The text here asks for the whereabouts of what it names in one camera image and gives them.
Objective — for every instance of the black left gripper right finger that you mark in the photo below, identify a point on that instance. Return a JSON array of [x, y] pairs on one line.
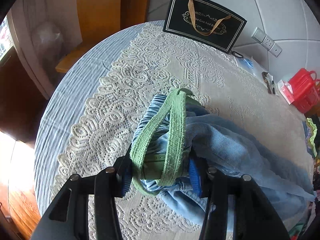
[[236, 202]]

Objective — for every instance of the white wall power strip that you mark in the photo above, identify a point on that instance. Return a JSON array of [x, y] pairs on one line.
[[268, 43]]

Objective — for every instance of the red plastic bear case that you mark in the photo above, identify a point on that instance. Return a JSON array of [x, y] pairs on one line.
[[305, 86]]

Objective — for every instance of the white lace tablecloth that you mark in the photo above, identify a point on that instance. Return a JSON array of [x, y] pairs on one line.
[[156, 63]]

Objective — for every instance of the blue quilted under cloth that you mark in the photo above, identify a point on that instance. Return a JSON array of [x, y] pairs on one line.
[[67, 105]]

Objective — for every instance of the red white tissue pack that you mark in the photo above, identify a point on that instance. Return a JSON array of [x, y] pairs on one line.
[[286, 91]]

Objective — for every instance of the stack of folded clothes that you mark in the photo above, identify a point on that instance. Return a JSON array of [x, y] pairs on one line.
[[311, 131]]

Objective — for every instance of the light blue drawstring pants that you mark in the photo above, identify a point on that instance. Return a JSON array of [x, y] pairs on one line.
[[175, 124]]

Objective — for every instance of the black gift bag gold ribbon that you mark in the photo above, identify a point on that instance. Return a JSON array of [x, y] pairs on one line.
[[204, 21]]

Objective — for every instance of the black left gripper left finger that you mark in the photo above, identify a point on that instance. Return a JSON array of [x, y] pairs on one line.
[[67, 215]]

